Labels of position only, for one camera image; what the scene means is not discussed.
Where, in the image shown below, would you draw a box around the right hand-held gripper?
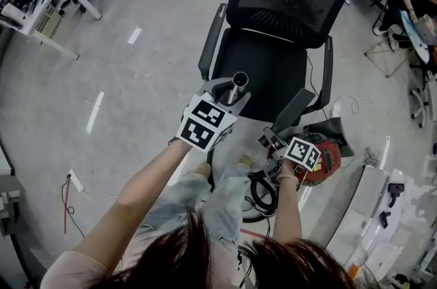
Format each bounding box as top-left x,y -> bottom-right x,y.
258,126 -> 322,172

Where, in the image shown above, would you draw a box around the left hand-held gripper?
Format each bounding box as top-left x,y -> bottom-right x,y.
176,77 -> 253,154

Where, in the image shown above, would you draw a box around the silver metal vacuum tube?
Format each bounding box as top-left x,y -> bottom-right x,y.
223,71 -> 250,107

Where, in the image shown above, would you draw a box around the black vacuum nozzle attachment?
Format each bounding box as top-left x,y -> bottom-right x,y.
272,88 -> 317,135

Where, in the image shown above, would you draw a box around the person's left forearm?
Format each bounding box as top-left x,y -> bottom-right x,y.
73,137 -> 199,263

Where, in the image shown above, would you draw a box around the person's right forearm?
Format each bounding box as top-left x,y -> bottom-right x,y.
271,178 -> 305,243

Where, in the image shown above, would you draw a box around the red vacuum cleaner canister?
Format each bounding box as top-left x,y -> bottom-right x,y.
290,132 -> 342,187

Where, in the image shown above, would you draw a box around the person's right hand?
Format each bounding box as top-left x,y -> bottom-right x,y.
272,161 -> 298,178

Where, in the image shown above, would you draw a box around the black mesh office chair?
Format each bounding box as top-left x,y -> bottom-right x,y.
198,0 -> 356,124

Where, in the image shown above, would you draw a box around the person's beige left shoe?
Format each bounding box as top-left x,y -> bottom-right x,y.
194,161 -> 212,176

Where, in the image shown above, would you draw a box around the person's grey jeans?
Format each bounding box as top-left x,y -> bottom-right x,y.
139,164 -> 254,256

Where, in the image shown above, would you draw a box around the white low bench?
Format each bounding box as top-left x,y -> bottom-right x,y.
324,164 -> 437,281

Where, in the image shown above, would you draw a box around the black brush attachment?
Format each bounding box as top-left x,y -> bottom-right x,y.
387,182 -> 407,208

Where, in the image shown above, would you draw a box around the small black crevice attachment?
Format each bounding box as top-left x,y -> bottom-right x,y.
379,210 -> 393,230

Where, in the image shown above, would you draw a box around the white office chair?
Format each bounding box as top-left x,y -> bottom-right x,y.
409,72 -> 437,130

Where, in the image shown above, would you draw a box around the round blue folding table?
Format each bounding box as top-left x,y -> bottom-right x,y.
363,10 -> 432,79

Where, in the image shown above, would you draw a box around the silver laptop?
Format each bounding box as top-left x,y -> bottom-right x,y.
414,16 -> 437,46

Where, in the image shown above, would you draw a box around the white rounded appliance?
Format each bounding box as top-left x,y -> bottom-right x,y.
1,3 -> 37,27

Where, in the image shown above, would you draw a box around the grey curved counter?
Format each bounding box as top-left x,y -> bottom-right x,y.
0,137 -> 48,289

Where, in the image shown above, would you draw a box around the person's pink shirt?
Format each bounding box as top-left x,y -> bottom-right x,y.
40,225 -> 246,289

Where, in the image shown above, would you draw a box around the grey cabinet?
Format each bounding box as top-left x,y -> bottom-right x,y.
0,176 -> 25,237

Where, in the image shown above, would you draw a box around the black vacuum hose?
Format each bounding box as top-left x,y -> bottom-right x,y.
206,147 -> 285,223

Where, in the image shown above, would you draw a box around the grey coiled cable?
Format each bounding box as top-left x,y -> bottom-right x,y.
363,146 -> 382,165

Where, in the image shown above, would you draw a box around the black floor cable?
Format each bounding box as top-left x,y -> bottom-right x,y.
61,174 -> 86,239

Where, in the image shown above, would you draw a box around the red cable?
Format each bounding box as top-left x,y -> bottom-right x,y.
63,174 -> 73,234

